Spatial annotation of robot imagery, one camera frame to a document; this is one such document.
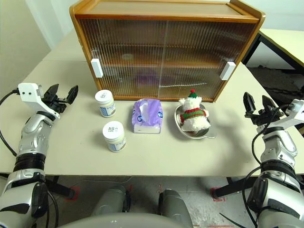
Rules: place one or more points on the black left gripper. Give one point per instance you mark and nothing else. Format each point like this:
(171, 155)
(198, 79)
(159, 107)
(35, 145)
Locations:
(55, 104)

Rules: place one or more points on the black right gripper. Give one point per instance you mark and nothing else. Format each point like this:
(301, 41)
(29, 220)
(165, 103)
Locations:
(264, 116)

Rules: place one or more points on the white jar with blue label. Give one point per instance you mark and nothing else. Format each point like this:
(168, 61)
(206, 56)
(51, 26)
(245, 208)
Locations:
(114, 136)
(106, 104)

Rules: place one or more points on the ribbed sliding door with disc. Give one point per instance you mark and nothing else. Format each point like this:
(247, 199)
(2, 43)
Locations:
(123, 42)

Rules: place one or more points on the purple tissue pack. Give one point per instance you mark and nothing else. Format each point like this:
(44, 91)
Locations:
(148, 116)

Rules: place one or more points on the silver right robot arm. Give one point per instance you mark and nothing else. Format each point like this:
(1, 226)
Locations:
(278, 152)

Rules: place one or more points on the wooden cabinet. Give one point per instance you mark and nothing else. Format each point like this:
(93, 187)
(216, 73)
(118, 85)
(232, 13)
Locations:
(164, 10)

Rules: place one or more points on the silver metal plate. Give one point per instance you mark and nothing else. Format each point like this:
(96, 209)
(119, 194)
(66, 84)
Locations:
(202, 134)

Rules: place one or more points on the white plush bear, knit sweater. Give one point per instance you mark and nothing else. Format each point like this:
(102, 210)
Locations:
(193, 116)

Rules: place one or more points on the ribbed clear sliding door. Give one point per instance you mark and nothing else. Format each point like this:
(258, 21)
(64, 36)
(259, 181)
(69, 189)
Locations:
(204, 47)

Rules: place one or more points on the black table leg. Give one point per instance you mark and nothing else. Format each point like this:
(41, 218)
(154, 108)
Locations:
(60, 187)
(235, 188)

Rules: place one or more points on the grey left robot leg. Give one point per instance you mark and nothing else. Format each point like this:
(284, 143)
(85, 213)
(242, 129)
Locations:
(111, 199)

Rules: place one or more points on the grey robot leg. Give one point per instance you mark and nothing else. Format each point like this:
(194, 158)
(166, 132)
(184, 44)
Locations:
(174, 204)
(111, 199)

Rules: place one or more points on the grey right robot leg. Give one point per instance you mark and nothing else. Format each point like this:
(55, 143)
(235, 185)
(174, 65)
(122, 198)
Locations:
(174, 204)

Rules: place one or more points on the grey robot torso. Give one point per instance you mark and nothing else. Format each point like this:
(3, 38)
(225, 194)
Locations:
(123, 221)

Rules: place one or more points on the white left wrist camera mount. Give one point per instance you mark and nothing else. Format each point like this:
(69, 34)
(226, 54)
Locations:
(29, 93)

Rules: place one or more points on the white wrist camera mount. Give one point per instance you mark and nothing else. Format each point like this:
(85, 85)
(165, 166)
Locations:
(29, 93)
(295, 111)

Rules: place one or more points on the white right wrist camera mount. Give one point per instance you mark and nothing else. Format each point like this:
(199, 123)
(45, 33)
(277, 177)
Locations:
(295, 111)

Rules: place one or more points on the beige table with black frame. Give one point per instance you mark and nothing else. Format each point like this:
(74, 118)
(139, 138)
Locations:
(278, 39)

